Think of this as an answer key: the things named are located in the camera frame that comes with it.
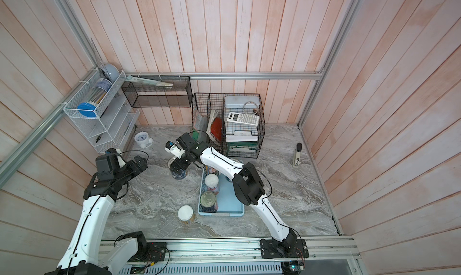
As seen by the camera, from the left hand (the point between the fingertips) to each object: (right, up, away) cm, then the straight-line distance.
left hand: (139, 166), depth 79 cm
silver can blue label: (+18, -4, +2) cm, 19 cm away
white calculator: (+48, +23, +14) cm, 55 cm away
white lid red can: (+32, -8, +2) cm, 33 cm away
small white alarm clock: (-14, +13, +31) cm, 37 cm away
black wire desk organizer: (+43, +20, +13) cm, 49 cm away
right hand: (+14, 0, +11) cm, 18 cm away
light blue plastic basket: (+40, -20, +7) cm, 46 cm away
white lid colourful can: (+31, -3, +8) cm, 32 cm away
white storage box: (+47, +34, +21) cm, 62 cm away
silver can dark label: (+31, -15, -3) cm, 35 cm away
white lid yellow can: (+21, -20, -2) cm, 29 cm away
